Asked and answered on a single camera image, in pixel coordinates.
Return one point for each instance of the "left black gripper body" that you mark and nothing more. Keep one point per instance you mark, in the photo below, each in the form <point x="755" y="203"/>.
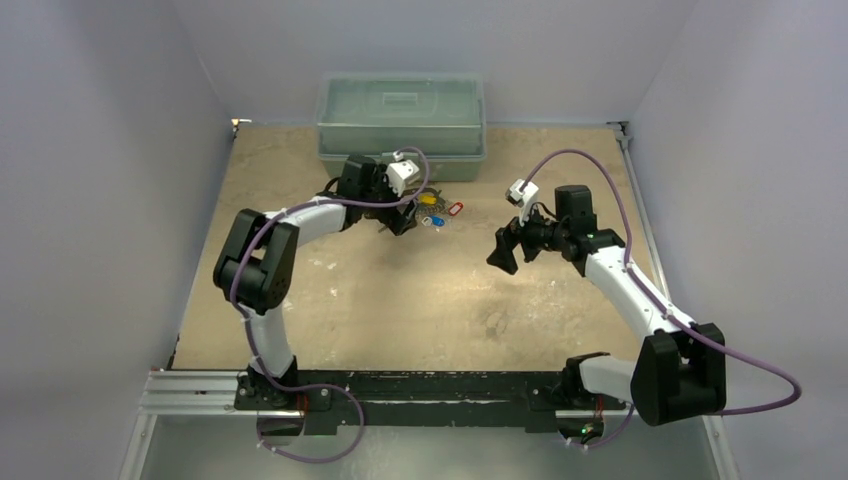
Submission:
<point x="381" y="189"/>

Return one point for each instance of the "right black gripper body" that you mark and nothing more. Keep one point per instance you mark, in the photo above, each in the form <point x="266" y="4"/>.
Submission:
<point x="520" y="240"/>

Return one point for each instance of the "yellow key tag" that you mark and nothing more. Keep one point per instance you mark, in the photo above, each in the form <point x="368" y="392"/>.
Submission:
<point x="428" y="199"/>

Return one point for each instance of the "metal keyring with keys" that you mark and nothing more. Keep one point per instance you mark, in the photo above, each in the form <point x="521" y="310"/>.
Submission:
<point x="439" y="210"/>

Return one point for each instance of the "red key tag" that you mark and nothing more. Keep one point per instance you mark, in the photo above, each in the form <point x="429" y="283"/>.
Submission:
<point x="455" y="209"/>

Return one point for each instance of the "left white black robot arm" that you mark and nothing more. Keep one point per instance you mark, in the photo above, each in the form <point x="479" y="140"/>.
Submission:
<point x="255" y="267"/>

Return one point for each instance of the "green plastic storage box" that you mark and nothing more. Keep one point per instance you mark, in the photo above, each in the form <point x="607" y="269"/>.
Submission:
<point x="373" y="114"/>

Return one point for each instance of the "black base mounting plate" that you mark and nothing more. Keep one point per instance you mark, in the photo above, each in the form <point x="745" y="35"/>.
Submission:
<point x="321" y="401"/>

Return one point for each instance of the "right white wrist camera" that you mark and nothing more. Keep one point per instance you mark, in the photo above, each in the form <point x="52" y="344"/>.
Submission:
<point x="523" y="194"/>

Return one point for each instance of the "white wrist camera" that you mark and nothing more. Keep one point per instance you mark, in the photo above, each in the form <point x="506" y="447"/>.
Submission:
<point x="523" y="194"/>
<point x="400" y="173"/>

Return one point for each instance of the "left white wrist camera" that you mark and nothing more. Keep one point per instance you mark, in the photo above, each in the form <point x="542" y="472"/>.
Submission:
<point x="400" y="173"/>

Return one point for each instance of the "right aluminium table edge rail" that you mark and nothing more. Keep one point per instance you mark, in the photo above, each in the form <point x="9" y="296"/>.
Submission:
<point x="714" y="427"/>

